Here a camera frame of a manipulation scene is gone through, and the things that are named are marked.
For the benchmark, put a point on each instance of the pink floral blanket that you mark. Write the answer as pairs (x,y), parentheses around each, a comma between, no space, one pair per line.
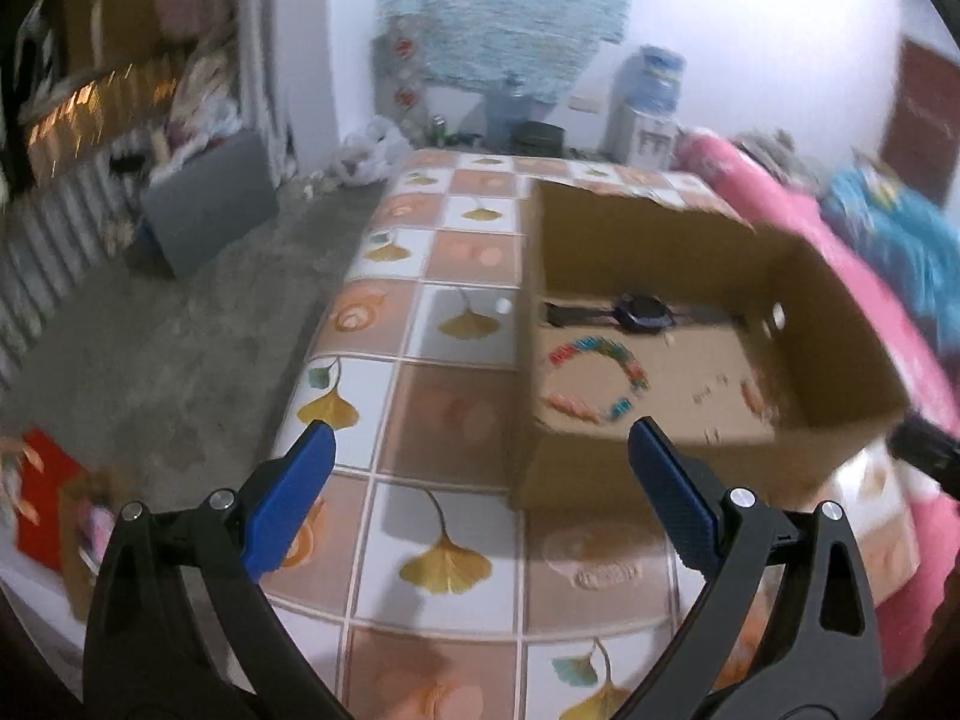
(787,195)

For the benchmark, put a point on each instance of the black wristwatch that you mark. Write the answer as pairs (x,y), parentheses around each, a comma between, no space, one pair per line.
(641,313)

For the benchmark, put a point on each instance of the black pot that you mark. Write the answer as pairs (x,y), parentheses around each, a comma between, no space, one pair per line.
(536,138)

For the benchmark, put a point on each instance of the white water dispenser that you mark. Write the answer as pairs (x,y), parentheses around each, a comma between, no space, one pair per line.
(637,139)

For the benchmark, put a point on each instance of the red box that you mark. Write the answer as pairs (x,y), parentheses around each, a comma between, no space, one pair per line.
(45,495)

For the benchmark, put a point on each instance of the blue water dispenser bottle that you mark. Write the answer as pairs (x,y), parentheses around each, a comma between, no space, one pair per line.
(656,79)

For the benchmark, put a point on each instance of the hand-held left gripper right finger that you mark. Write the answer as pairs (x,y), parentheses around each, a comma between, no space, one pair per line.
(679,502)

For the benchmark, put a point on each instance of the blue patterned clothing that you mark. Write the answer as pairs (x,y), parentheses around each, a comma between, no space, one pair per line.
(900,232)

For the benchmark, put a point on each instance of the dark red wall hanging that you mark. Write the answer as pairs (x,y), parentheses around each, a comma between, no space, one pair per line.
(926,120)

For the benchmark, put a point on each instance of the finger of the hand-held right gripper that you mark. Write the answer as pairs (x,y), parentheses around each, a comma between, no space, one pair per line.
(934,454)

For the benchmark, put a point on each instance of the brown cardboard box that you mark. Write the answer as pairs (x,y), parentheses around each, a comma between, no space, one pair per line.
(585,465)

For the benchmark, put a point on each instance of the blue water jug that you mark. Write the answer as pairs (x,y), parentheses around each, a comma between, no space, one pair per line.
(506,116)

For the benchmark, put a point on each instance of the grey floral cloth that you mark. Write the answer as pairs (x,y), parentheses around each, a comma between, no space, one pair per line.
(401,90)

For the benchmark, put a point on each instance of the white wall socket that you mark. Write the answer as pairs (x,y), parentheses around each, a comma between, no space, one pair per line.
(584,105)

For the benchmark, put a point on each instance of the cluttered lit shelf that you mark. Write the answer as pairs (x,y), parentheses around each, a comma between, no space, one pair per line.
(112,90)

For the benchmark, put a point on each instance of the white plastic bag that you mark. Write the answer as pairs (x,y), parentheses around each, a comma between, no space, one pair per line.
(367,154)

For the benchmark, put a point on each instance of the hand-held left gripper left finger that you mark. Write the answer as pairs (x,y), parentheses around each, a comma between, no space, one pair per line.
(296,491)

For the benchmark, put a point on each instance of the grey box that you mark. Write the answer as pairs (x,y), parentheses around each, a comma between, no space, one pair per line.
(210,202)

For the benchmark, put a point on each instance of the teal hanging cloth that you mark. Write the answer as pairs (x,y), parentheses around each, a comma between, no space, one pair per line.
(502,7)

